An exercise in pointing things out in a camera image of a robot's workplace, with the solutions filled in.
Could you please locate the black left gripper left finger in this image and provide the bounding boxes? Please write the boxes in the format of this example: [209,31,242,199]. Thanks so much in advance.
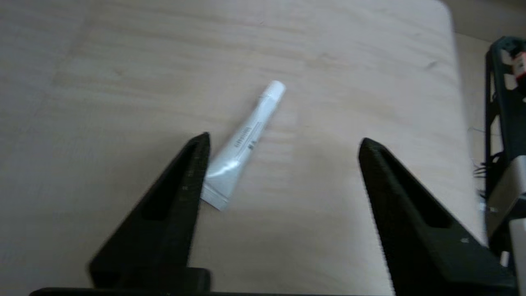
[88,132,212,290]

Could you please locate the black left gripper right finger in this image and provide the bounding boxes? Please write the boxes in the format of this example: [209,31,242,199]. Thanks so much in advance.
[358,138,518,296]

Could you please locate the small white toothpaste tube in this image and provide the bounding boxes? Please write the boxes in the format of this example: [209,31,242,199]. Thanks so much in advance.
[200,80,287,212]

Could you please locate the orange red robot part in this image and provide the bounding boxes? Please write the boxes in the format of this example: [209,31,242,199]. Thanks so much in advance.
[512,49,526,81]

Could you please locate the black robot chassis frame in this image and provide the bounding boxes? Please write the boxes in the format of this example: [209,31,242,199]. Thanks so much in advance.
[484,36,526,165]

